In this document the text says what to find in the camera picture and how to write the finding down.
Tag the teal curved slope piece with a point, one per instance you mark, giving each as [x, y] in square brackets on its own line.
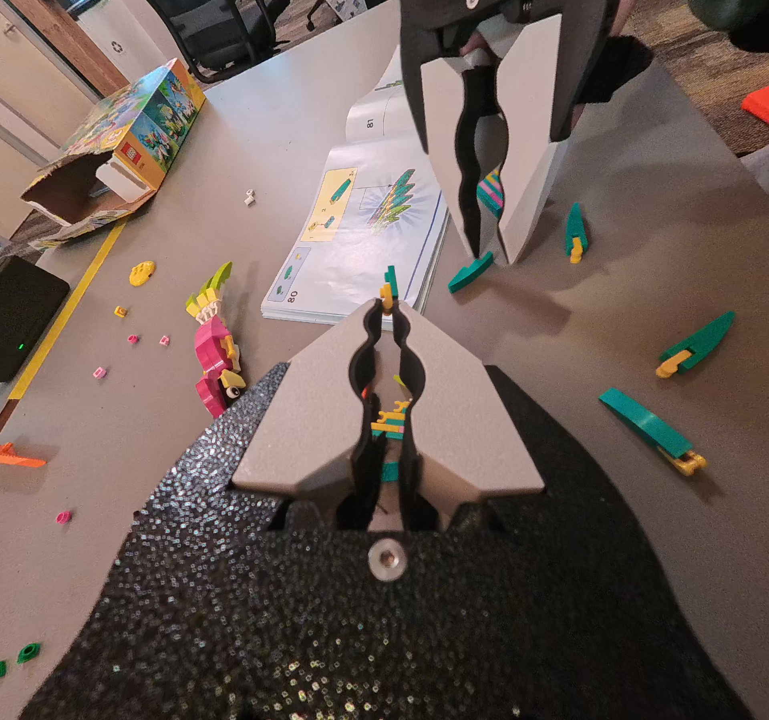
[471, 272]

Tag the black electronic box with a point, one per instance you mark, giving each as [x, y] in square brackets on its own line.
[27, 317]

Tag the teal feather with yellow clip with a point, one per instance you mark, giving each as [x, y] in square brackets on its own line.
[703, 338]
[643, 419]
[575, 224]

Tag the yellow tape strip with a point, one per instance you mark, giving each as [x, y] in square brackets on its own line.
[66, 311]

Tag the wooden post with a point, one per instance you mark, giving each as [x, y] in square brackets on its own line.
[66, 29]

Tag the black office chair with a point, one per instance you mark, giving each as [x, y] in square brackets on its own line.
[198, 5]

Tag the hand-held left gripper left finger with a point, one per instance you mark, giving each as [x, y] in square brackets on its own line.
[300, 419]

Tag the orange brick separator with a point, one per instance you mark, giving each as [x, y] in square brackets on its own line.
[18, 459]

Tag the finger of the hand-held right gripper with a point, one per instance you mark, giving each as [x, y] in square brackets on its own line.
[534, 119]
[441, 125]

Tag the yellow round lego piece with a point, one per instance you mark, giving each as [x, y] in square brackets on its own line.
[142, 273]

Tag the lego instruction booklet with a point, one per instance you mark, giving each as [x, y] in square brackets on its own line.
[366, 233]

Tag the open cardboard lego box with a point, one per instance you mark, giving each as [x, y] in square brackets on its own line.
[150, 125]

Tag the orange object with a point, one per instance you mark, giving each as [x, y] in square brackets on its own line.
[757, 104]

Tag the striped lego wing assembly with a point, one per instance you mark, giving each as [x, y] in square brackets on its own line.
[489, 194]

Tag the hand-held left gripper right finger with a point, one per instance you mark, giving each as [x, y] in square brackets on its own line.
[468, 425]

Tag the pink lego bird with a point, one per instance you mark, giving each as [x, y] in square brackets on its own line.
[213, 347]

